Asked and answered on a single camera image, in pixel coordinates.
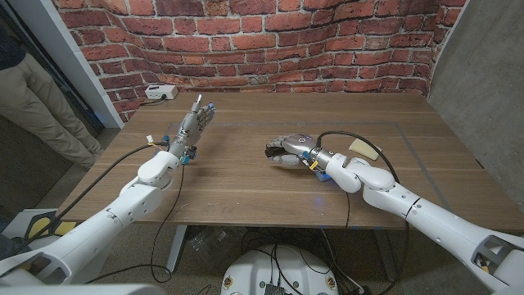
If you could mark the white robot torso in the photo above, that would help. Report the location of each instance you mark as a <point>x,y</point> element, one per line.
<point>254,270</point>

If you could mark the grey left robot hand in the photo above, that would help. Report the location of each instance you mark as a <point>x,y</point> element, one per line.
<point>189,127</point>

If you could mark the white power box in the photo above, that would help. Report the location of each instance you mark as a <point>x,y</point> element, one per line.
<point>159,92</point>

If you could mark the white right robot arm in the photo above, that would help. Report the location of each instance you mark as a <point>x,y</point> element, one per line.
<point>434,221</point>

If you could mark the yellow and black floor mat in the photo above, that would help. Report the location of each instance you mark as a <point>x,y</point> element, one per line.
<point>41,227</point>

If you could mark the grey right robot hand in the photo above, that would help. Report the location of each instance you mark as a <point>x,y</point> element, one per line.
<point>301,145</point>

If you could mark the printed red brick backdrop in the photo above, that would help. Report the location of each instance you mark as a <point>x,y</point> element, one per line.
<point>262,41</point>

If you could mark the white wall pillar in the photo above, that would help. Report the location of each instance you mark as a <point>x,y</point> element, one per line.
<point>65,57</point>

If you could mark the person in khaki trousers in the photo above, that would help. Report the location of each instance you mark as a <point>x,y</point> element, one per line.
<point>28,98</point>

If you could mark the grey table leg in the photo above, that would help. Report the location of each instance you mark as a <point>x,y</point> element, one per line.
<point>385,254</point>

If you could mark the clear plastic bag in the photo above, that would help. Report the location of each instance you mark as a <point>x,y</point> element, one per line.
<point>213,246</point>

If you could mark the blue toy camera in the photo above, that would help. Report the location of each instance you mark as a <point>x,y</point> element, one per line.
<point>323,177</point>

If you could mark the white table leg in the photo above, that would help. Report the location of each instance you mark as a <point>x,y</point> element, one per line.
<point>177,246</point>

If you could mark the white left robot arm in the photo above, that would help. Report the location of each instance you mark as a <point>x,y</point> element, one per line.
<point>118,213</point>

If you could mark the person in blue jeans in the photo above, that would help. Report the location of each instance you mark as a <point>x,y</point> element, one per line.
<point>8,248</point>

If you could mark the black stapler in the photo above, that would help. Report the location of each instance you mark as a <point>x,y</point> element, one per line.
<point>271,152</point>

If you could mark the beige sponge pad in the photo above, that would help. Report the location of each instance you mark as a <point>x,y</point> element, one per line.
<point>364,149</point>

